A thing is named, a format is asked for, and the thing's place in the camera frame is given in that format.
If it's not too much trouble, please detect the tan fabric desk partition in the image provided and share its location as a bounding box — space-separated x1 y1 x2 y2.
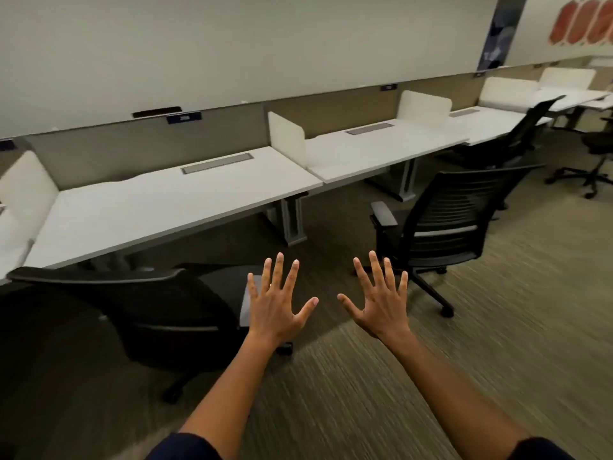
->
268 82 403 139
21 101 271 191
448 71 485 112

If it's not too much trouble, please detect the person's left hand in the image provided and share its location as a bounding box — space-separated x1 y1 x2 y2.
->
245 252 320 348

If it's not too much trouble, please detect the white desk divider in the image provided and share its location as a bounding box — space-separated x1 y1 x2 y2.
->
0 150 59 240
538 66 598 90
397 89 453 129
267 111 307 169
478 76 541 113

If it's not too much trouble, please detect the grey desk cable cover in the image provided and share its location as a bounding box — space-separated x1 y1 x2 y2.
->
344 121 395 136
181 153 255 176

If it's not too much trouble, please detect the person's left forearm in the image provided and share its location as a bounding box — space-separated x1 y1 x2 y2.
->
179 332 284 460

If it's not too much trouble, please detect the grey fabric desk partition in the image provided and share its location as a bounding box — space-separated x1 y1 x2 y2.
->
0 137 27 177

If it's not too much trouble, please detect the dark blue wall poster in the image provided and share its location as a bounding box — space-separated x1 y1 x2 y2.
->
476 0 529 72

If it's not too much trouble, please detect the navy right sleeve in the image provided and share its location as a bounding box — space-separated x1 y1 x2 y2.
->
507 436 575 460

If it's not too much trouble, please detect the person's right hand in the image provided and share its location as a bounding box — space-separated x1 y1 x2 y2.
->
337 250 412 342

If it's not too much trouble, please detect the person's right forearm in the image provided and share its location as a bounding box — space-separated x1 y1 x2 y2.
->
378 329 533 460

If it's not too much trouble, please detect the orange wall poster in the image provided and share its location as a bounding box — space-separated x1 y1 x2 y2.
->
548 0 613 46

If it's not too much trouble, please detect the navy left sleeve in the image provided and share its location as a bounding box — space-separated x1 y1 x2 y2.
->
143 431 226 460

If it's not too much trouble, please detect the navy sleeve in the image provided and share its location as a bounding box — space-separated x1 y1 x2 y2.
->
143 431 226 460
507 436 575 460

